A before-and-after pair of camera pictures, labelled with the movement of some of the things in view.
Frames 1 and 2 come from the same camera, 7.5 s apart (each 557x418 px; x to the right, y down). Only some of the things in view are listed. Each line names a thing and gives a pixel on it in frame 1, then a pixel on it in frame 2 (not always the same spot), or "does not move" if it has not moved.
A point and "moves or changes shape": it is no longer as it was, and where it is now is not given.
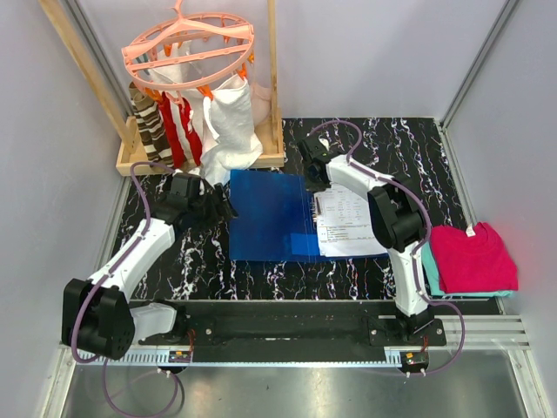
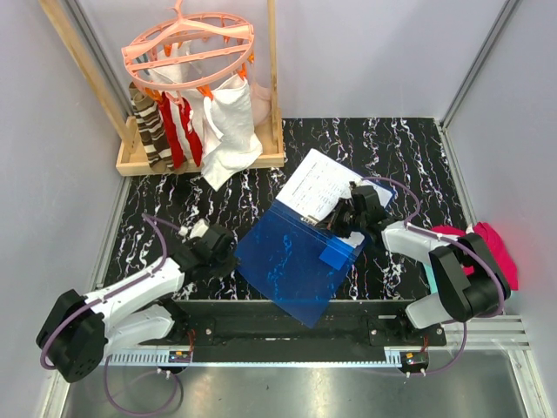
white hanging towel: x=229 y=117 does not move
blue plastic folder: x=277 y=219 → x=299 y=265
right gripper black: x=313 y=187 → x=333 y=224
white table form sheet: x=345 y=225 moves or changes shape
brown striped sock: x=152 y=132 does not move
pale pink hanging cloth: x=260 y=104 does not move
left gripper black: x=219 y=212 → x=230 y=265
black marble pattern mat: x=410 y=153 does not move
